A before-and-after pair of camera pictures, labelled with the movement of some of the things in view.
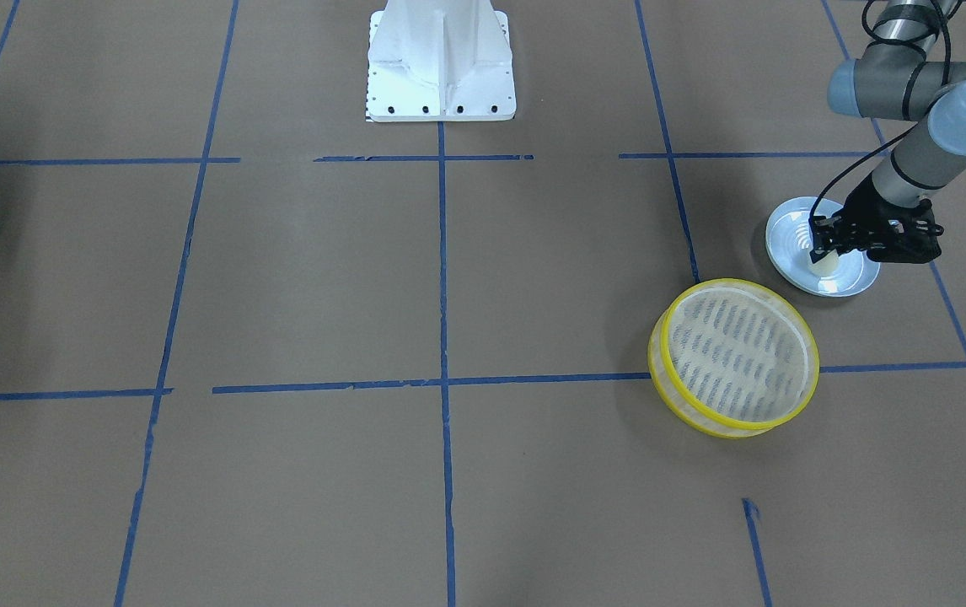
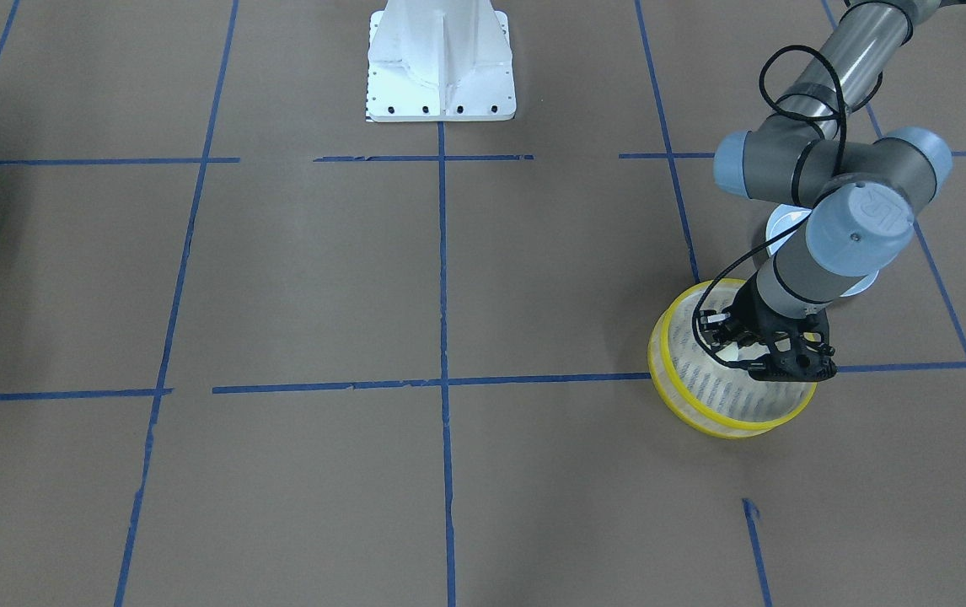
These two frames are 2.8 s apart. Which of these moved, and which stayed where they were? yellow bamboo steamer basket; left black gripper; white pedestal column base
Moved: left black gripper
Stayed: white pedestal column base; yellow bamboo steamer basket
